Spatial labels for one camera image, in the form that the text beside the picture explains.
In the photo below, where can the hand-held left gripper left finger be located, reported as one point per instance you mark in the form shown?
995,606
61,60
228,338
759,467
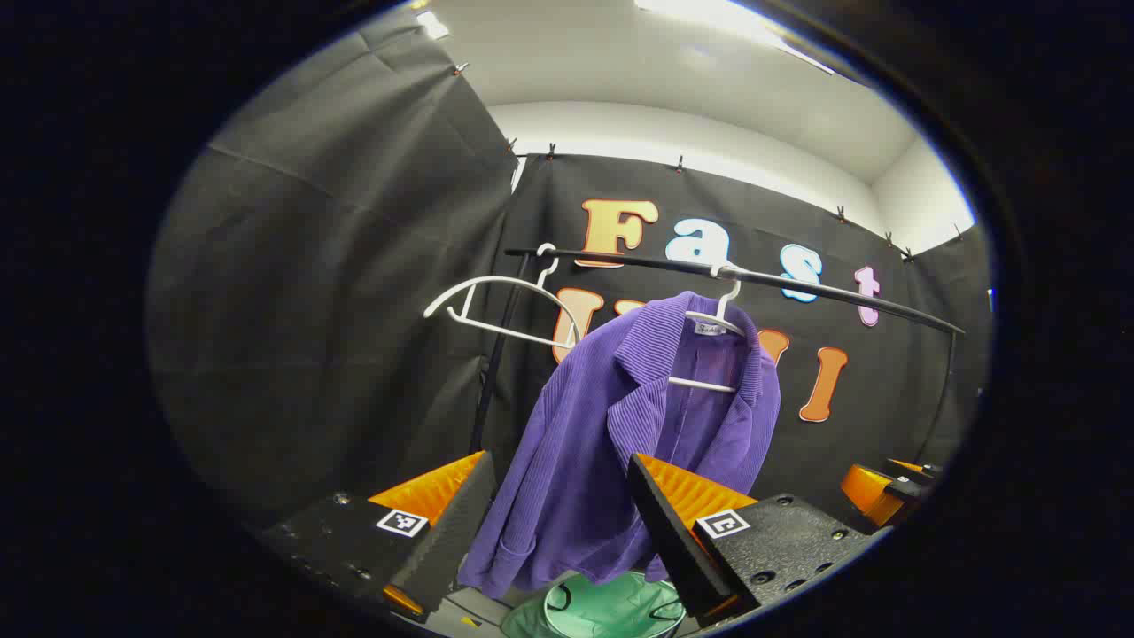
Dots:
452,540

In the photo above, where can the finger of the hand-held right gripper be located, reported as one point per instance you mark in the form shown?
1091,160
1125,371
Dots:
912,464
868,496

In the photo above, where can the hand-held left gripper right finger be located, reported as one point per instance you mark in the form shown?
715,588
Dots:
669,540

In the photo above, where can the green laundry hamper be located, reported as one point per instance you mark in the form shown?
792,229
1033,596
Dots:
611,611

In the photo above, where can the white plastic hanger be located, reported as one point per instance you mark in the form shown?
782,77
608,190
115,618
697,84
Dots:
505,280
700,385

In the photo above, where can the black clothes rack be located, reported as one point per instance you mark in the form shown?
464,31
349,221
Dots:
620,260

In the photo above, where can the black backdrop cloth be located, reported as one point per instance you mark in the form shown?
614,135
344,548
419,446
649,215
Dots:
310,310

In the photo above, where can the long ceiling light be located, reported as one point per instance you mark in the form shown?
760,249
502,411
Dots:
726,18

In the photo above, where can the small ceiling light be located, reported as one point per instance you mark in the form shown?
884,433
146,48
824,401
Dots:
433,24

